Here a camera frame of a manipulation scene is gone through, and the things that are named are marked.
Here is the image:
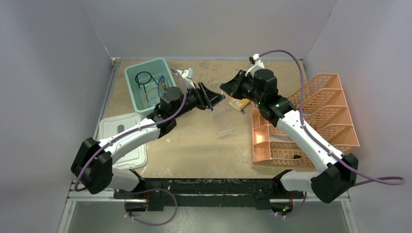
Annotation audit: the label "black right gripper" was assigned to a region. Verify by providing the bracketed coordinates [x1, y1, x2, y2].
[222, 70, 265, 105]

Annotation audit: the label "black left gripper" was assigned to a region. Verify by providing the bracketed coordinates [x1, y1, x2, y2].
[172, 82, 224, 119]

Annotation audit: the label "clear plastic tube rack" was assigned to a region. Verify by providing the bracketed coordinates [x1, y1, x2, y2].
[211, 110, 234, 137]

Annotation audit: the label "blue safety glasses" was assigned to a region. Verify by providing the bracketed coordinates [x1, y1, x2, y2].
[157, 76, 167, 98]

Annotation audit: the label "black metal tripod ring stand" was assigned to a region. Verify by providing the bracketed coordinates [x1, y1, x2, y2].
[133, 71, 162, 104]

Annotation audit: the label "tan rubber tubing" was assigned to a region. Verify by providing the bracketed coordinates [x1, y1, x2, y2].
[141, 86, 160, 109]

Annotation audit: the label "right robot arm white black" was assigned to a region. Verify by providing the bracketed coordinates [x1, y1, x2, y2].
[220, 68, 359, 203]

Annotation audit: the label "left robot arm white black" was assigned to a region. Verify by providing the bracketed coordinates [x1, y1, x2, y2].
[70, 82, 225, 199]

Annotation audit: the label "yellow spiral notebook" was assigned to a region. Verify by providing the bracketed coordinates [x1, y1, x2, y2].
[229, 98, 251, 111]

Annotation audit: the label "teal plastic bin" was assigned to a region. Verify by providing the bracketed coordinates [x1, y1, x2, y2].
[124, 58, 176, 117]

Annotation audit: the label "orange plastic file organizer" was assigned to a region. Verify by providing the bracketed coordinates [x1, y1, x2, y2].
[252, 73, 360, 168]

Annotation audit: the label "white plastic bin lid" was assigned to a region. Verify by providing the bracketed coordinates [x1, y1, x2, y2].
[96, 113, 147, 170]

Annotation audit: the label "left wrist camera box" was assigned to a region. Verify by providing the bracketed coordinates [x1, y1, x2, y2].
[179, 67, 195, 88]

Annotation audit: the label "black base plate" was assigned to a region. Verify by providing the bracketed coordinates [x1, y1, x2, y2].
[114, 178, 304, 212]

